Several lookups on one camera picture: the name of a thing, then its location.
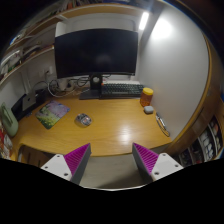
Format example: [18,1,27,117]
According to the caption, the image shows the black monitor stand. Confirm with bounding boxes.
[79,74,102,100]

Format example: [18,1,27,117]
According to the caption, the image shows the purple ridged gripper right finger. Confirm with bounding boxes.
[132,143,182,181]

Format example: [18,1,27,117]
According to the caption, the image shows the colourful picture mouse pad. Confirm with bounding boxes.
[35,100,70,129]

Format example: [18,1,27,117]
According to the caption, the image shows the silver computer mouse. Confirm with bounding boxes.
[76,113,92,126]

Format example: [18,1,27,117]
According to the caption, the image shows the dark mechanical keyboard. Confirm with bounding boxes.
[100,83,144,98]

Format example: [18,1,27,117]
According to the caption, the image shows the black computer monitor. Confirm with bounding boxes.
[54,28,138,78]

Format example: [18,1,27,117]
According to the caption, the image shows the wooden side shelf unit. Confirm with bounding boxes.
[165,36,223,165]

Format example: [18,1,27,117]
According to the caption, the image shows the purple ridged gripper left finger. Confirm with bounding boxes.
[42,144,91,185]

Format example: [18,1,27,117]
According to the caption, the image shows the tangled black cables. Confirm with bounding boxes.
[31,75,111,99]

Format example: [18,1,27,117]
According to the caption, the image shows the white wall light strip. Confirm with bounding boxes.
[139,12,149,31]

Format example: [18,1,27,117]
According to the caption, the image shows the small grey earbuds case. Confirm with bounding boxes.
[144,106,154,114]

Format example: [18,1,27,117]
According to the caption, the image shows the orange lidded jar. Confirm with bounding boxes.
[140,87,154,107]

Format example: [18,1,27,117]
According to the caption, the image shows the silver mini computer box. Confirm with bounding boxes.
[22,92,36,111]

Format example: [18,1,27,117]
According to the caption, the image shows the wooden wall shelf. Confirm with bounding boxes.
[0,0,145,86]

